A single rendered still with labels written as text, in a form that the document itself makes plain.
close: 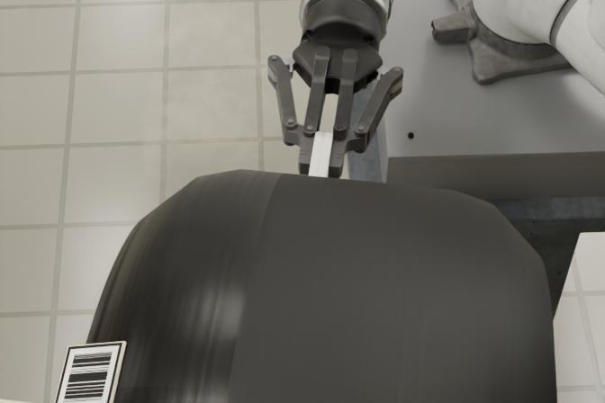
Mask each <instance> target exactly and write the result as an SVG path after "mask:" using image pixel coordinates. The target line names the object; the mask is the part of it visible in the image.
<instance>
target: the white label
mask: <svg viewBox="0 0 605 403"><path fill-rule="evenodd" d="M125 346H126V342H125V341H120V342H109V343H99V344H88V345H69V346H68V349H67V353H66V357H65V361H64V364H63V368H62V372H61V375H60V379H59V385H58V389H57V394H56V397H55V401H54V403H113V401H114V396H115V392H116V388H117V384H118V380H119V375H120V371H121V367H122V359H123V356H124V351H125Z"/></svg>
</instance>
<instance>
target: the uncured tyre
mask: <svg viewBox="0 0 605 403"><path fill-rule="evenodd" d="M120 341H125V342H126V346H125V351H124V356H123V359H122V367H121V371H120V375H119V380H118V384H117V388H116V392H115V396H114V401H113V403H557V389H556V372H555V339H554V326H553V315H552V306H551V298H550V291H549V285H548V280H547V276H546V268H545V266H544V263H543V260H542V258H541V256H540V255H539V254H538V252H537V251H536V250H535V249H534V248H533V247H532V246H531V245H530V244H529V242H528V241H527V240H526V239H525V238H524V237H523V236H522V235H521V234H520V233H519V232H518V231H517V230H516V229H515V228H514V227H513V226H512V224H511V223H510V222H509V221H508V220H507V219H506V218H505V217H504V216H503V214H502V213H501V212H500V211H499V210H498V209H497V208H496V207H495V206H494V205H493V204H491V203H489V202H486V201H482V200H480V199H477V198H475V197H473V196H470V195H467V194H465V193H461V192H459V191H456V190H451V189H441V188H432V187H423V186H414V185H404V184H387V183H378V182H368V181H358V180H349V179H340V178H330V177H321V176H312V175H294V174H285V173H276V172H266V171H257V170H248V169H237V170H231V171H227V172H221V173H216V174H211V175H201V176H198V177H196V178H195V179H194V180H192V181H191V182H190V183H189V184H187V185H186V186H184V187H183V188H182V189H180V190H179V191H178V192H176V193H175V194H173V195H172V196H171V197H170V198H168V199H167V200H166V201H164V202H163V203H161V204H160V205H159V206H157V208H156V209H154V210H153V211H151V212H150V213H149V214H148V215H146V216H145V217H144V218H142V219H141V220H140V221H139V222H138V223H137V224H136V225H135V227H134V228H133V229H132V231H131V233H130V234H129V236H127V238H126V240H125V241H124V243H123V245H122V248H121V250H120V252H119V254H118V255H117V257H116V259H115V261H114V264H113V267H112V270H111V271H110V273H109V276H108V278H107V281H106V283H105V286H104V289H103V292H102V295H101V298H100V300H99V302H98V305H97V308H96V311H95V315H94V318H93V322H92V325H91V327H90V330H89V333H88V337H87V340H86V345H88V344H99V343H109V342H120Z"/></svg>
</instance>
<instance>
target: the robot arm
mask: <svg viewBox="0 0 605 403"><path fill-rule="evenodd" d="M449 1H450V2H451V3H452V5H453V6H454V7H455V9H456V12H455V13H451V14H448V15H445V16H442V17H439V18H437V19H434V20H433V21H432V22H431V27H433V31H432V35H433V39H435V40H457V41H465V42H466V45H467V48H468V50H469V53H470V56H471V59H472V63H473V70H472V77H473V80H474V81H475V82H476V83H478V84H480V85H490V84H492V83H494V82H496V81H498V80H501V79H503V78H508V77H514V76H524V75H531V74H537V73H543V72H549V71H555V70H561V69H567V68H575V69H576V70H577V71H578V72H579V73H580V74H581V75H582V76H583V77H584V78H585V79H586V80H587V81H588V82H589V83H591V84H592V85H593V86H594V87H595V88H596V89H597V90H599V91H600V92H601V93H602V94H603V95H605V0H449ZM392 5H393V0H302V1H301V5H300V10H299V20H300V24H301V26H302V37H301V42H300V45H299V46H298V47H297V48H296V49H295V50H294V51H293V55H292V56H291V57H288V58H283V59H281V58H280V57H279V56H277V55H271V56H269V57H268V59H267V78H268V81H269V82H270V83H271V85H272V86H273V87H274V89H275V90H276V96H277V102H278V108H279V114H280V121H281V127H282V133H283V140H284V143H285V145H286V146H294V145H297V146H299V147H300V153H299V158H298V171H299V174H300V175H312V176H321V177H330V178H340V177H341V176H342V171H343V165H344V158H345V155H346V153H347V152H349V151H352V150H354V151H355V152H356V153H359V154H361V153H364V152H366V149H367V147H368V145H369V143H370V141H371V139H372V137H373V136H374V134H375V131H376V129H377V127H378V125H379V123H380V121H381V119H382V118H383V116H384V112H385V110H386V108H387V106H388V104H389V102H390V101H391V100H393V99H394V98H395V97H396V96H397V95H399V94H400V93H401V92H402V81H403V71H404V70H403V68H401V67H393V68H391V69H390V68H388V67H385V66H383V65H382V64H383V60H382V58H381V56H380V55H379V47H380V42H381V40H382V39H383V38H384V37H385V34H386V33H387V31H386V27H387V23H388V20H389V18H390V15H391V11H392ZM294 70H295V71H296V72H297V74H298V75H299V76H300V77H301V78H302V80H303V81H304V82H305V83H306V85H307V86H309V87H310V88H311V91H310V95H309V100H308V105H307V110H306V114H305V120H304V124H303V125H301V124H298V123H297V117H296V111H295V106H294V100H293V89H292V84H291V79H292V78H293V72H294ZM375 79H376V86H375V89H374V91H373V92H372V94H371V96H370V98H369V100H368V102H367V104H366V107H365V108H364V110H363V111H362V113H361V115H360V117H359V119H358V121H357V124H356V126H355V128H354V129H353V130H348V129H349V123H350V115H351V109H352V104H353V98H354V94H355V93H357V92H359V91H360V90H361V89H363V88H364V87H365V86H367V85H369V84H370V83H371V82H373V81H374V80H375ZM326 94H337V95H338V96H339V98H338V104H337V110H336V116H335V122H334V125H333V134H332V133H328V132H326V133H323V132H320V125H321V116H322V111H323V105H324V104H325V98H326Z"/></svg>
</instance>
